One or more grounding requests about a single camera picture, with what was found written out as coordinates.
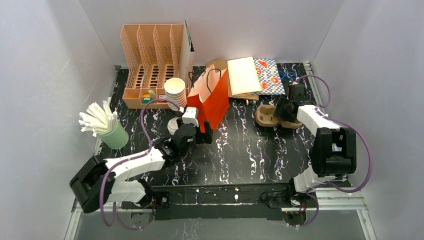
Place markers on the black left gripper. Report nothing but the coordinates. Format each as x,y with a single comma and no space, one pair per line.
204,130

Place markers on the translucent white bottle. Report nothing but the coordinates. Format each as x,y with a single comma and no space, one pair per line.
152,93

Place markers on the green paper cup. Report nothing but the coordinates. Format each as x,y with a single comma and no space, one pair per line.
116,138

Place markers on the red white staple box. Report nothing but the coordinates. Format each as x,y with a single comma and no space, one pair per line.
162,98

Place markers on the brown pulp cup carrier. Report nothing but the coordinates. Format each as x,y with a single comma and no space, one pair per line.
265,118

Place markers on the pink desk organizer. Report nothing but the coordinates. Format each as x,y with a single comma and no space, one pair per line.
155,53

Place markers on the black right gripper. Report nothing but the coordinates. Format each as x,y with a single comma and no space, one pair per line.
287,108

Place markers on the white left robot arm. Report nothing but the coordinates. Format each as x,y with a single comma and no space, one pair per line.
112,179

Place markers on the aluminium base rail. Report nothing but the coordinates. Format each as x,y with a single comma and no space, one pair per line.
248,195

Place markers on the stack of white paper cups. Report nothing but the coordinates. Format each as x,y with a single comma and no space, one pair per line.
175,91

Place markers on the orange paper bag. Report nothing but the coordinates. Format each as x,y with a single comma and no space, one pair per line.
209,95

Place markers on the blue checkered paper bag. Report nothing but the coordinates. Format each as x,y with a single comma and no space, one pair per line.
268,77

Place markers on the blue rubber bands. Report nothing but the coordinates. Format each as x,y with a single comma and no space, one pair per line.
287,75

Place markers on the white lid stack upper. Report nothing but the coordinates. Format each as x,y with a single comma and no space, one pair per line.
172,126

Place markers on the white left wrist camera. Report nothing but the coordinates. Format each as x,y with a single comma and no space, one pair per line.
190,116

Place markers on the green stamp box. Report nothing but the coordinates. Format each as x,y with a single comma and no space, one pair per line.
147,99

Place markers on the cream paper bag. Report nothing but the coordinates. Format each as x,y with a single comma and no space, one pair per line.
243,76

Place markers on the white wrapped straws bundle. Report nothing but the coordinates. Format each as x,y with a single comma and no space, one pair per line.
98,119

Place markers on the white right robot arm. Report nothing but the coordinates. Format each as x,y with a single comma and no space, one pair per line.
333,152

